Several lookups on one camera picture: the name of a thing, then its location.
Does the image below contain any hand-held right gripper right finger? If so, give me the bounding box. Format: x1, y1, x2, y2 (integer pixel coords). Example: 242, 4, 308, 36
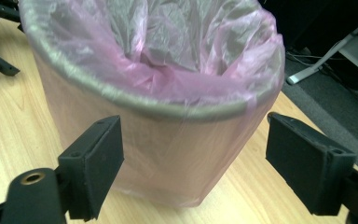
265, 111, 358, 217

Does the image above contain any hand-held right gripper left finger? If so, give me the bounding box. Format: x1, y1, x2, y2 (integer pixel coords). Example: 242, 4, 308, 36
57, 115, 126, 223

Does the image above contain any green plastic bin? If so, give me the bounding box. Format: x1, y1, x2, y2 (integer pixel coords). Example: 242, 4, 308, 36
24, 0, 282, 209

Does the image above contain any pink plastic bag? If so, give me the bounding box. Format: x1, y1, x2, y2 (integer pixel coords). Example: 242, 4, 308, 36
18, 0, 287, 209

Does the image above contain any bundle of floor cables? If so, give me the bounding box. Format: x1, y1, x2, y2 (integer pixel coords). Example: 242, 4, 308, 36
284, 46, 329, 64

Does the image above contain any white desk frame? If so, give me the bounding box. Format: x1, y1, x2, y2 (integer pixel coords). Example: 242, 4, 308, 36
286, 11, 358, 86

